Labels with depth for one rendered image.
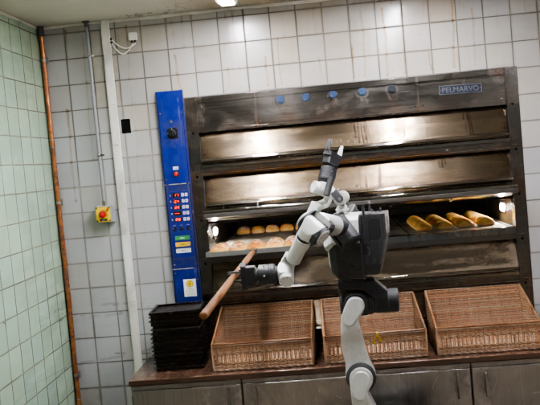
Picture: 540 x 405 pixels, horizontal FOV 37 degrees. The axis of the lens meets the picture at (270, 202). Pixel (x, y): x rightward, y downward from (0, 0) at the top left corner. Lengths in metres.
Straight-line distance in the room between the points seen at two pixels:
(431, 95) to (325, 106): 0.61
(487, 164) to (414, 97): 0.57
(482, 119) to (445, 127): 0.22
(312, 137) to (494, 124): 1.05
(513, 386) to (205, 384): 1.62
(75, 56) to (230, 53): 0.92
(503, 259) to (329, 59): 1.54
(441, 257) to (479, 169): 0.56
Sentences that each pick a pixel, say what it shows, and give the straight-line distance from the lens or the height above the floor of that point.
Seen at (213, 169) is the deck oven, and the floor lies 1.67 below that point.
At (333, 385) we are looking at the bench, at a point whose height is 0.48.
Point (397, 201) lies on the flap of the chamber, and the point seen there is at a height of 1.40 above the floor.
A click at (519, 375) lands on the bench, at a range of 4.46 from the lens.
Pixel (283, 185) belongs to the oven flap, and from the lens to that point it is 4.74.
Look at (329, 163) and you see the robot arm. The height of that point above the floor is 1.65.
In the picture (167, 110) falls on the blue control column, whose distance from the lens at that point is 4.80.
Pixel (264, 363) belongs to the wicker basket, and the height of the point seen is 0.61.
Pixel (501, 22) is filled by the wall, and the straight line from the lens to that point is 4.90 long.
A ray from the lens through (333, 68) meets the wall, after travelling 4.76.
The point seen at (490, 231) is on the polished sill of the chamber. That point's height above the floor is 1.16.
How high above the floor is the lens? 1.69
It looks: 3 degrees down
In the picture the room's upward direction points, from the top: 5 degrees counter-clockwise
